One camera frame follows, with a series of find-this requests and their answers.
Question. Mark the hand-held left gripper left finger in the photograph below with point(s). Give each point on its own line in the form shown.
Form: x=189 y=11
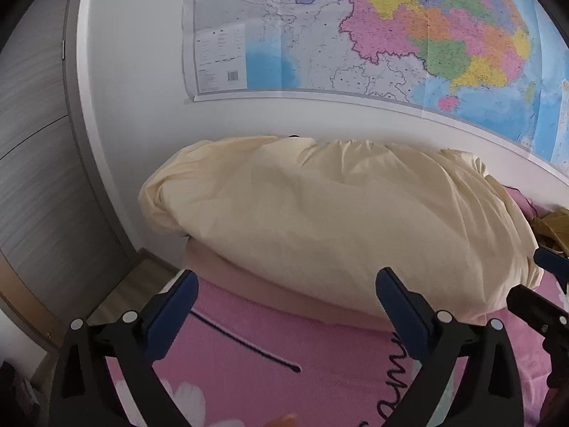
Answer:
x=171 y=316

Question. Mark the pink daisy print bedsheet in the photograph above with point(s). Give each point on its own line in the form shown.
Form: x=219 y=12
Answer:
x=266 y=342

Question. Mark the pink garment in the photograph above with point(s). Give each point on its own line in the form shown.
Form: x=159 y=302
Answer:
x=249 y=284

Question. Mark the colourful wall map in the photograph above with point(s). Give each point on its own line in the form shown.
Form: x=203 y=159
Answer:
x=400 y=31

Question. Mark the cream coat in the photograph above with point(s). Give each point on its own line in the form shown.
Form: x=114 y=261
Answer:
x=333 y=222

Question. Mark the mustard brown garment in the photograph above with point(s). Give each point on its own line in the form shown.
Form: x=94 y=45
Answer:
x=555 y=227

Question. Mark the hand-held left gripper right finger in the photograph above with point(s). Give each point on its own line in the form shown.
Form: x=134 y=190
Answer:
x=400 y=316

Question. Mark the grey wood wardrobe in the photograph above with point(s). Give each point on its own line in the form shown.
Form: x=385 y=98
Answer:
x=44 y=164

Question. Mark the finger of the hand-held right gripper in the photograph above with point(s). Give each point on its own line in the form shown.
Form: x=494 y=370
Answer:
x=551 y=262
x=538 y=309

